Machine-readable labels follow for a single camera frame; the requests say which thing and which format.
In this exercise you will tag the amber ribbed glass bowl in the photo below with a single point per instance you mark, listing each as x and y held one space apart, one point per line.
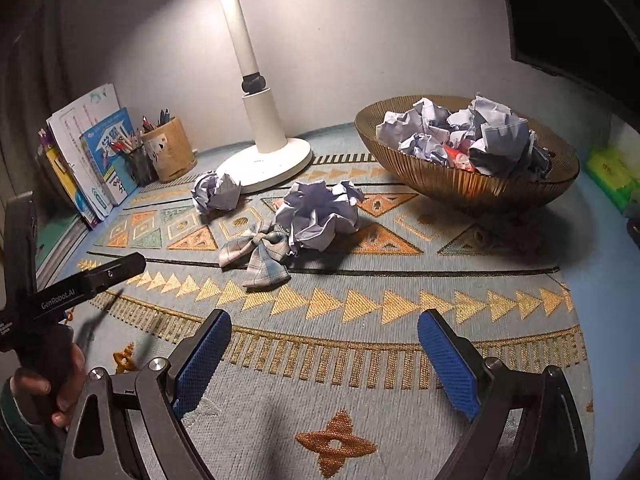
450 190

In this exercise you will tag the bunch of coloured pencils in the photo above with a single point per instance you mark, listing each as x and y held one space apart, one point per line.
125 145

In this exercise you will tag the pile of papers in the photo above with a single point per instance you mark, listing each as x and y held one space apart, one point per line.
490 135

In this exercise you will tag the person's left hand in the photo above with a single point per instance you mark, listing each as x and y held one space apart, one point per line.
70 390

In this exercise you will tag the dark pencil holder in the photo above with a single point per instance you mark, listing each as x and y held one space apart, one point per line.
142 165

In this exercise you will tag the crumpled paper ball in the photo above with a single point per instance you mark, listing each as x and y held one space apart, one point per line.
320 215
217 192

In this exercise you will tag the plaid fabric bow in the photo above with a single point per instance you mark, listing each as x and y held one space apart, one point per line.
260 260

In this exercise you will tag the white packet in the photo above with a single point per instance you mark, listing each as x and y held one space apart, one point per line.
627 135

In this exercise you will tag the wooden pen holder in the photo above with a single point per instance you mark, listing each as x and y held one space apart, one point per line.
172 152

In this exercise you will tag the red plastic wrapper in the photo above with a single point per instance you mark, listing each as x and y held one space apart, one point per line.
457 157

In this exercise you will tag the black monitor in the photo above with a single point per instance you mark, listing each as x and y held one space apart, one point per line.
575 10

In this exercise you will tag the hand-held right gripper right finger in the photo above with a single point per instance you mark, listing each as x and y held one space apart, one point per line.
450 365

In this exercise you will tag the yellow book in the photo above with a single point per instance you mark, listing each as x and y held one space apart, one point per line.
60 170

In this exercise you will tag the white desk lamp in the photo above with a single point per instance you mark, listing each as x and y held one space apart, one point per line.
260 125

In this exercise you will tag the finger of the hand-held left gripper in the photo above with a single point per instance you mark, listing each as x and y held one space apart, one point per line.
20 250
117 270

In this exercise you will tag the person's left forearm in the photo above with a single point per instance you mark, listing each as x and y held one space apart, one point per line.
12 435

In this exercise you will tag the green tissue pack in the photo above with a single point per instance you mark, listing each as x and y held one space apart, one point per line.
612 175

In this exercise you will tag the bunch of pens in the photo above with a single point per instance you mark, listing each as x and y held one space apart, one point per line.
162 119

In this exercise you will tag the blue picture book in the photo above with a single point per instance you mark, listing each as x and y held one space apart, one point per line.
107 160

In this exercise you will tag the stack of books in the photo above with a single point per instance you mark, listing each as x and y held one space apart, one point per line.
70 130

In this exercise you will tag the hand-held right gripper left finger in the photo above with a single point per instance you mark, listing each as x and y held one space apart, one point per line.
197 365

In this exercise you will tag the patterned woven mat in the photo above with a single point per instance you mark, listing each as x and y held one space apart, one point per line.
350 360

